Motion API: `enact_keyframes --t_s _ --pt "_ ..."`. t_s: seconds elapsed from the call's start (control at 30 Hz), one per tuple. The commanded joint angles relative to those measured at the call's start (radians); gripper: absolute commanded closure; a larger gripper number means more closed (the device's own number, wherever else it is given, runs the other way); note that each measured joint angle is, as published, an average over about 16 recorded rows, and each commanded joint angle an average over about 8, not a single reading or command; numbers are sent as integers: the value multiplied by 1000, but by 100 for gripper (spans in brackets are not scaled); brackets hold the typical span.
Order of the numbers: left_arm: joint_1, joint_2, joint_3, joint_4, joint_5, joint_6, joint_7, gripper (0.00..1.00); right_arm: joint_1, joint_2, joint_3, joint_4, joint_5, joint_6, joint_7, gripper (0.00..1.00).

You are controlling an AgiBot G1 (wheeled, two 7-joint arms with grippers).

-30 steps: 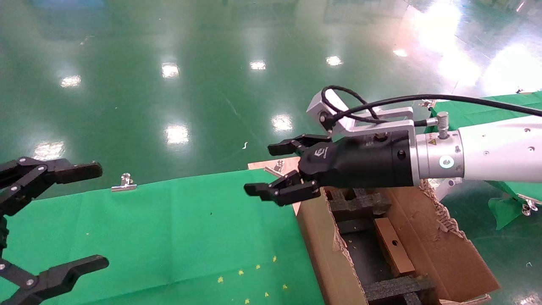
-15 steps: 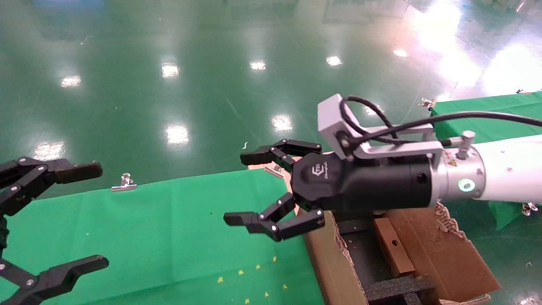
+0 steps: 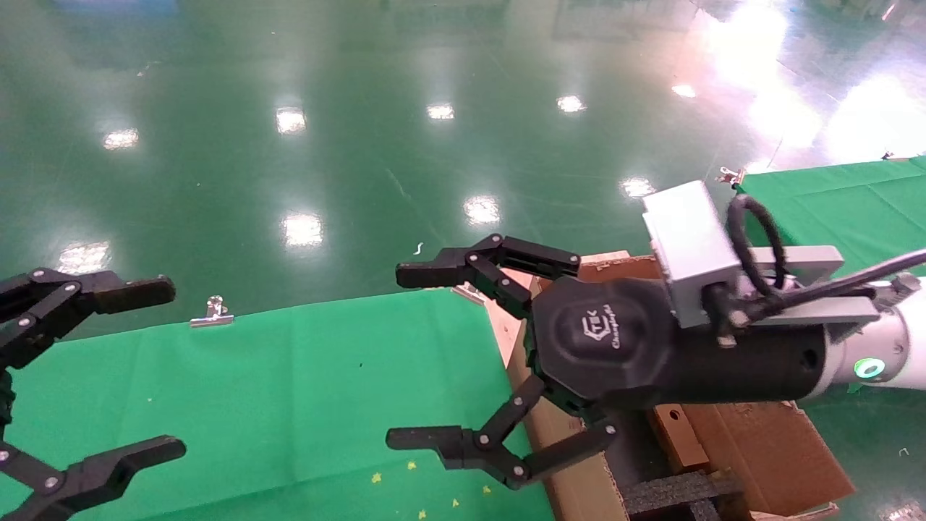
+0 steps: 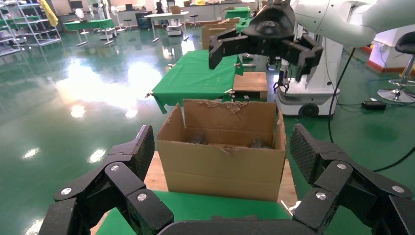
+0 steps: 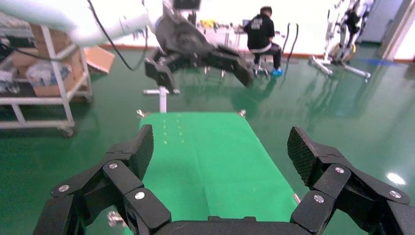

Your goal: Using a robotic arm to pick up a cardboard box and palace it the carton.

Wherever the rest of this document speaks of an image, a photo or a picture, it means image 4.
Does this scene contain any distant white robot base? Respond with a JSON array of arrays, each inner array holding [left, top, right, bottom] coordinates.
[[165, 19, 183, 37], [97, 27, 117, 41]]

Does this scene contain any distant brown cardboard carton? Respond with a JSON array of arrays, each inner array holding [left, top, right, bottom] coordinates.
[[200, 22, 237, 50]]

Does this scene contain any black cabinet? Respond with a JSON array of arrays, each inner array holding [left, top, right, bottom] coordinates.
[[134, 11, 153, 30]]

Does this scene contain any large open cardboard carton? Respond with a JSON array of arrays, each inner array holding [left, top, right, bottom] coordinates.
[[156, 98, 287, 202]]

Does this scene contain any yellow hanging garment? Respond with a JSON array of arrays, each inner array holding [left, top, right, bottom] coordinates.
[[39, 0, 59, 28]]

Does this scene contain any distant green covered table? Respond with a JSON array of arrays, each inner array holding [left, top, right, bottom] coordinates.
[[62, 19, 115, 32], [235, 17, 255, 33], [224, 6, 251, 20]]

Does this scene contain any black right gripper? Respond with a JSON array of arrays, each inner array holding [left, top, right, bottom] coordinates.
[[208, 2, 325, 82]]

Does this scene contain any green table cloth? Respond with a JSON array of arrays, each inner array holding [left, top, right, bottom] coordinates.
[[150, 49, 244, 115]]

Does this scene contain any black power adapter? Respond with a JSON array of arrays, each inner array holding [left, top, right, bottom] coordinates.
[[361, 99, 387, 111]]

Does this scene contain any black swivel stool chrome base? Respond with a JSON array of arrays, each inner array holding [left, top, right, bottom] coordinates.
[[377, 30, 415, 104]]

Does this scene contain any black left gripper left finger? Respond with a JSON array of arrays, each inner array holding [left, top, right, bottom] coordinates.
[[38, 124, 175, 235]]

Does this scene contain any metal shelf rack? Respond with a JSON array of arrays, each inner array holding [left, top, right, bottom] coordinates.
[[0, 0, 62, 57]]

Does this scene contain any white wheeled background robot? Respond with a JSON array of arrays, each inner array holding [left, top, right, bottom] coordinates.
[[275, 24, 345, 118]]

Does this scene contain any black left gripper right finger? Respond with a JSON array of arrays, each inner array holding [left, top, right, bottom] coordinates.
[[289, 123, 415, 235]]

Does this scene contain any white long table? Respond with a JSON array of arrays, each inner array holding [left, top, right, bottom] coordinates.
[[143, 11, 189, 43]]

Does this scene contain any white standing fan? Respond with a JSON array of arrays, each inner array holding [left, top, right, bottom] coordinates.
[[73, 8, 86, 33]]

